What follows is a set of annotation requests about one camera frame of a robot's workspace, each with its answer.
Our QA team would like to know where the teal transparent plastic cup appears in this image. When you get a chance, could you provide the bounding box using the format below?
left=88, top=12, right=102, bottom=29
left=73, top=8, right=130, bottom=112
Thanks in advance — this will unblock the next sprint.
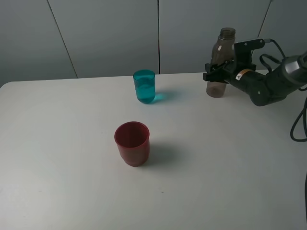
left=133, top=69, right=155, bottom=104

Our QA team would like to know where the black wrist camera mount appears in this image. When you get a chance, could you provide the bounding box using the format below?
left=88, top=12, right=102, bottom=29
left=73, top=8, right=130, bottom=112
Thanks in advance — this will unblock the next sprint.
left=234, top=38, right=265, bottom=70

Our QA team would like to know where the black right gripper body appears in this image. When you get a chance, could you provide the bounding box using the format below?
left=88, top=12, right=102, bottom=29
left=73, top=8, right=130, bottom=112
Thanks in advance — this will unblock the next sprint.
left=223, top=62, right=266, bottom=96

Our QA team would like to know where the red plastic cup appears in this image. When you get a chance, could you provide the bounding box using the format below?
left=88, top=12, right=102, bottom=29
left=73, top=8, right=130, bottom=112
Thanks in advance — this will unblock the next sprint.
left=114, top=121, right=150, bottom=167

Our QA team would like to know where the black camera cable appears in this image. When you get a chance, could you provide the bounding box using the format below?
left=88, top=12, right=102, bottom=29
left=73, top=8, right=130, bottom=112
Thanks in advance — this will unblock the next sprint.
left=259, top=38, right=307, bottom=230

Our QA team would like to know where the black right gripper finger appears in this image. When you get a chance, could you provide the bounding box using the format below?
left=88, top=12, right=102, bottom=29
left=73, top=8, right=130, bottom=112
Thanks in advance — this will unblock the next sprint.
left=202, top=63, right=232, bottom=83

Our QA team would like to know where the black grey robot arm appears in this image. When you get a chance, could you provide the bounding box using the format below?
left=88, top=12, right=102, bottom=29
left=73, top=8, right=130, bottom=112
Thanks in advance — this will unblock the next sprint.
left=203, top=53, right=307, bottom=106

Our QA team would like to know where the smoky transparent plastic bottle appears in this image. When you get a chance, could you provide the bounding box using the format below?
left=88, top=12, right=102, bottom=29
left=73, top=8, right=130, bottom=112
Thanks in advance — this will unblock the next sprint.
left=206, top=27, right=236, bottom=98

